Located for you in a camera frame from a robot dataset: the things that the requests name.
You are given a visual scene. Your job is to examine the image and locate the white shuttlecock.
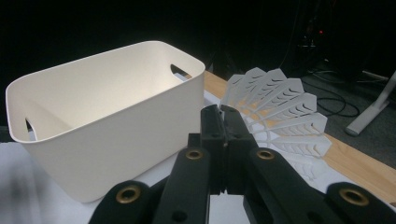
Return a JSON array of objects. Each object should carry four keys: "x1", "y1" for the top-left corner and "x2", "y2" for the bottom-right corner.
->
[{"x1": 219, "y1": 66, "x2": 332, "y2": 181}]

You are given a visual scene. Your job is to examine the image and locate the dark equipment with red light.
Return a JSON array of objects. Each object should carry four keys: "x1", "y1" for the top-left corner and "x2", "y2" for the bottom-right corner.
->
[{"x1": 292, "y1": 0, "x2": 375, "y2": 80}]

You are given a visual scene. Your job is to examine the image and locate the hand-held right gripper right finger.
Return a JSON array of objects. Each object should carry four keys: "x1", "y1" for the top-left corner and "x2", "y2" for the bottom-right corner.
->
[{"x1": 221, "y1": 105, "x2": 260, "y2": 194}]

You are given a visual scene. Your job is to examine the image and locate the white plastic storage bin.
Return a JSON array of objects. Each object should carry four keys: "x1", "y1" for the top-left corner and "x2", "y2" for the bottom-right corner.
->
[{"x1": 5, "y1": 40, "x2": 206, "y2": 203}]

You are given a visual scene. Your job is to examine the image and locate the white metal stand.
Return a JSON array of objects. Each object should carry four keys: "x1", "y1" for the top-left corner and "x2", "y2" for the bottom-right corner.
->
[{"x1": 345, "y1": 70, "x2": 396, "y2": 137}]

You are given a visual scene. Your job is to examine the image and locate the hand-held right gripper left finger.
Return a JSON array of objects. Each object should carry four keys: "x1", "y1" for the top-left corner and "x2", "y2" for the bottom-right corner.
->
[{"x1": 200, "y1": 105, "x2": 226, "y2": 194}]

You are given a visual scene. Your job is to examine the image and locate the black floor cable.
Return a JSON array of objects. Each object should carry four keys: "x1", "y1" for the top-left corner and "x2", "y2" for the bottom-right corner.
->
[{"x1": 300, "y1": 69, "x2": 361, "y2": 119}]

